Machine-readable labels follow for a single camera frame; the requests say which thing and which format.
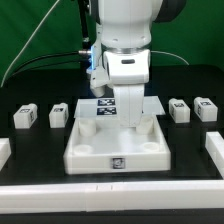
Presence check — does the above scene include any white square table top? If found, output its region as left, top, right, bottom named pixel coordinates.
left=63, top=115, right=171, bottom=175

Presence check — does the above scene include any green backdrop curtain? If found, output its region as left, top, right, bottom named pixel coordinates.
left=0, top=0, right=224, bottom=83

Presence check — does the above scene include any sheet with four markers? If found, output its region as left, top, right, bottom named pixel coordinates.
left=74, top=96, right=165, bottom=118

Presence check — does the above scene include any black cable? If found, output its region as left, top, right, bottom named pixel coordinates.
left=13, top=49, right=92, bottom=76

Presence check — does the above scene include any white left fence block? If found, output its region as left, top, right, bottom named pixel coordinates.
left=0, top=138, right=11, bottom=171

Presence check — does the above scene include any white right fence block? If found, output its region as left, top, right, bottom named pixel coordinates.
left=205, top=132, right=224, bottom=179

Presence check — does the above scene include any white fence block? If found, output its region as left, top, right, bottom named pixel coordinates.
left=0, top=138, right=11, bottom=171
left=205, top=132, right=224, bottom=179

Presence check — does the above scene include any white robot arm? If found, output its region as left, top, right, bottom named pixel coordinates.
left=81, top=0, right=187, bottom=127

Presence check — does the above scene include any white front fence bar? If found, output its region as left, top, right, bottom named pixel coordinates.
left=0, top=180, right=224, bottom=214

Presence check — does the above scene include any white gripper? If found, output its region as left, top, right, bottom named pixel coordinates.
left=104, top=49, right=150, bottom=127

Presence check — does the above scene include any white thin cable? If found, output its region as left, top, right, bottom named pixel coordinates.
left=0, top=0, right=62, bottom=88

